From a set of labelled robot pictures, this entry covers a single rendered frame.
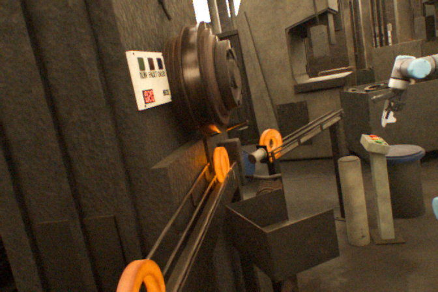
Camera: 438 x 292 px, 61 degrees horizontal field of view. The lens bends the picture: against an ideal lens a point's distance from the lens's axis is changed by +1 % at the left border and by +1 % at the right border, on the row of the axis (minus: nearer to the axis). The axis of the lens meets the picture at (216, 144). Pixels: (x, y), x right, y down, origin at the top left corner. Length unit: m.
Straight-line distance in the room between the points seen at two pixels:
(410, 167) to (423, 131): 1.19
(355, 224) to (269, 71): 2.39
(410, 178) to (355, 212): 0.51
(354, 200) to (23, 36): 1.82
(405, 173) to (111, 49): 2.00
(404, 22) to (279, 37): 6.41
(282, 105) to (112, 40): 3.23
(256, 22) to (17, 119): 3.30
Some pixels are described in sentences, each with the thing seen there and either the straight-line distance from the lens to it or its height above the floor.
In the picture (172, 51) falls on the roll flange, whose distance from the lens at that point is 1.46.
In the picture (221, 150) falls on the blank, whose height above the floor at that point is 0.81.
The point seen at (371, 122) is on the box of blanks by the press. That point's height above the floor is 0.48.
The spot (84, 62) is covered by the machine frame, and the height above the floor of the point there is 1.23.
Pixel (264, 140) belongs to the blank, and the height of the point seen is 0.74.
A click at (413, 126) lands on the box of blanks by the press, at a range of 3.74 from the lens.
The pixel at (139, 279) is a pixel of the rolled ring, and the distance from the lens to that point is 0.81.
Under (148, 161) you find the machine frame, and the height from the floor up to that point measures 0.89.
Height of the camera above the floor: 1.11
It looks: 10 degrees down
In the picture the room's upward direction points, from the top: 11 degrees counter-clockwise
